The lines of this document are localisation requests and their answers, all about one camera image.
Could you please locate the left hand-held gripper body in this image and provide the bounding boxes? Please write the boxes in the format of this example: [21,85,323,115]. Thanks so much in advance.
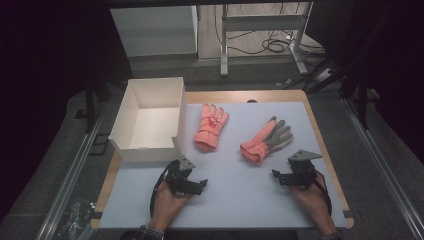
[165,155,197,196]

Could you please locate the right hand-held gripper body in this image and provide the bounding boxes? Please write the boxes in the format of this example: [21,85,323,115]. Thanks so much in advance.
[287,148,324,191]

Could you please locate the pink glove with grey palm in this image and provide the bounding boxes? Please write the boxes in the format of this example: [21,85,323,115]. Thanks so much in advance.
[239,115,294,164]

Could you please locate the white box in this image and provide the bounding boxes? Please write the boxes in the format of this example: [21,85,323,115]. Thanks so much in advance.
[108,77,188,164]

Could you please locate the pink glove with red print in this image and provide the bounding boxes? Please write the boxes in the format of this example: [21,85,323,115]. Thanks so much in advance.
[193,103,230,153]

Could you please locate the person's left hand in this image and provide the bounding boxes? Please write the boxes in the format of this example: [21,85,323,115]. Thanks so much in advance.
[151,181,193,223]

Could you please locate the person's right hand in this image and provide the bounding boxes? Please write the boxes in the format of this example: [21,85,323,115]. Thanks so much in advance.
[291,172,333,224]

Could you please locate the pale blue table mat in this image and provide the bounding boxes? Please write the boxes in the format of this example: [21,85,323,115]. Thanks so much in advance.
[99,101,348,230]

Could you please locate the black metal stand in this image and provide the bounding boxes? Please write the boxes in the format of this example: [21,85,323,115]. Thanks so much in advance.
[83,78,112,134]
[339,74,382,131]

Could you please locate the white power strip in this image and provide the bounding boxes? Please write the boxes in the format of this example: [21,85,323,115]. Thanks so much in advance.
[314,67,335,83]

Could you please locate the clear plastic bag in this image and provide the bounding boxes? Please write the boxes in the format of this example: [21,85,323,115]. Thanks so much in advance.
[53,198,98,240]

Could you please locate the white cabinet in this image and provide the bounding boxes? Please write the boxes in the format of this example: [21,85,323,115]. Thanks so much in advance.
[109,4,200,60]

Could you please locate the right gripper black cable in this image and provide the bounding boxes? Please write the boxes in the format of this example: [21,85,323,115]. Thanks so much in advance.
[313,169,334,217]

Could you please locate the silver metal rail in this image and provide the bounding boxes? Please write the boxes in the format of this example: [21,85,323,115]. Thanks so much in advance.
[34,103,108,240]
[342,98,424,240]

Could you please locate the black floor bracket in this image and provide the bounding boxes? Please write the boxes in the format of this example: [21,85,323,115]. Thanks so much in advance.
[88,132,111,157]

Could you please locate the black floor cables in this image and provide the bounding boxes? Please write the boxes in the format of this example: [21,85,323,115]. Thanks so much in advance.
[228,29,327,58]

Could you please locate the grey metal desk frame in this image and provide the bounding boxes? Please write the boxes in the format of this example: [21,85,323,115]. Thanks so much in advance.
[219,2,315,78]

